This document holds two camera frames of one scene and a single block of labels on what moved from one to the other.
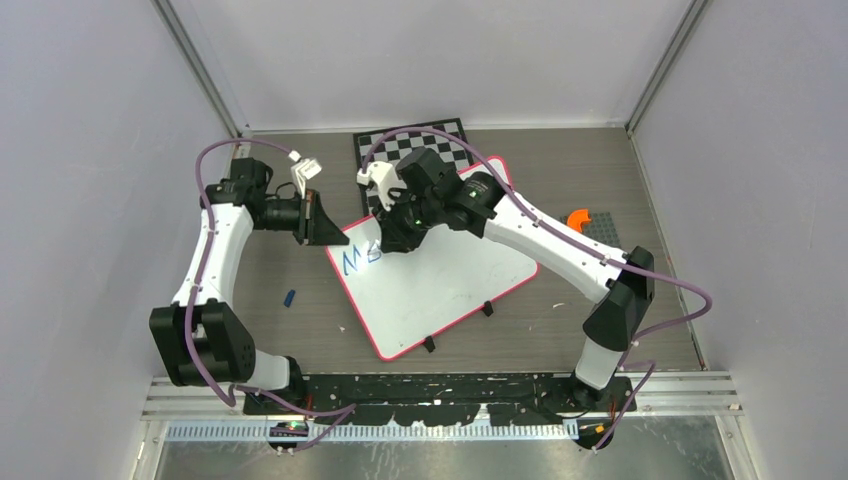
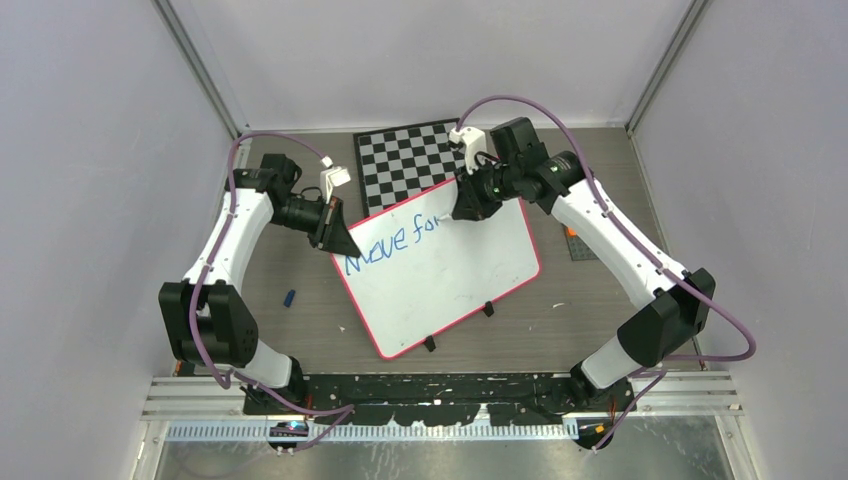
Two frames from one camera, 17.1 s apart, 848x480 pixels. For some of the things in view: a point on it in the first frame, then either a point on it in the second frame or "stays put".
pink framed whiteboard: x=401 y=299 stays put
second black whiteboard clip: x=429 y=344 stays put
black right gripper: x=395 y=235 -> x=468 y=194
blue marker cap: x=289 y=297 stays put
